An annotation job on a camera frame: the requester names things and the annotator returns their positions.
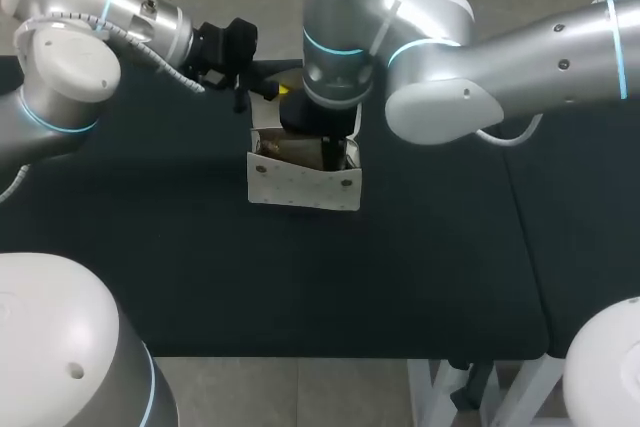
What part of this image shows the white paper bag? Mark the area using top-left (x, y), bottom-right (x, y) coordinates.
top-left (246, 89), bottom-right (365, 213)

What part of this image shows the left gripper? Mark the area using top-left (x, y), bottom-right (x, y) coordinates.
top-left (186, 17), bottom-right (261, 115)

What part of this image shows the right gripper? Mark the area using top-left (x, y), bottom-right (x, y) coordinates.
top-left (251, 77), bottom-right (360, 142)

